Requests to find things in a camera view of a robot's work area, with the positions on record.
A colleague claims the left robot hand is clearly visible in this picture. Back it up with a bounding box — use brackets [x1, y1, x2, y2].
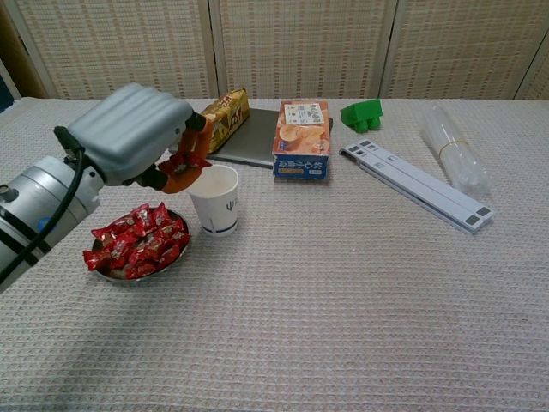
[66, 82, 214, 195]

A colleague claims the green plastic block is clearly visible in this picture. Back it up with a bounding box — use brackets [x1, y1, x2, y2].
[340, 99, 383, 133]

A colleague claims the yellow rubber band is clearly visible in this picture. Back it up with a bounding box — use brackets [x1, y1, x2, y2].
[437, 139, 472, 156]

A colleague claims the white folding laptop stand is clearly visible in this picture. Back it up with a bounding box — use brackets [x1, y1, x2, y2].
[338, 139, 497, 235]

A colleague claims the golden snack pack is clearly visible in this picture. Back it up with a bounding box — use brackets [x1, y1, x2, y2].
[201, 88, 251, 155]

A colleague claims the orange biscuit box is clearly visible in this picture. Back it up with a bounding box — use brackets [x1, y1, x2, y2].
[271, 100, 334, 181]

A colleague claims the round metal plate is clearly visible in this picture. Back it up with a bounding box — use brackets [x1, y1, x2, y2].
[87, 209, 192, 282]

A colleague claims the beige waffle tablecloth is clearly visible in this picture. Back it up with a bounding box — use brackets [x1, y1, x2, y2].
[0, 97, 549, 412]

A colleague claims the woven folding screen panel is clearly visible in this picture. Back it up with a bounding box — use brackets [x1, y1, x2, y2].
[379, 0, 549, 100]
[208, 0, 398, 100]
[8, 0, 215, 100]
[514, 38, 549, 100]

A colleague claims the brown wooden board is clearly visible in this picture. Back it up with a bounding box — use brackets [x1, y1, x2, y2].
[0, 3, 48, 100]

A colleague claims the white paper cup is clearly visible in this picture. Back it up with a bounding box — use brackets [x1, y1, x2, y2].
[188, 164, 240, 238]

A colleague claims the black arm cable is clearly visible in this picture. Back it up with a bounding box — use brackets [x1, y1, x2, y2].
[0, 125, 87, 284]

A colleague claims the grey laptop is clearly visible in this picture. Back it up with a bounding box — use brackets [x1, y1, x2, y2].
[169, 106, 335, 169]

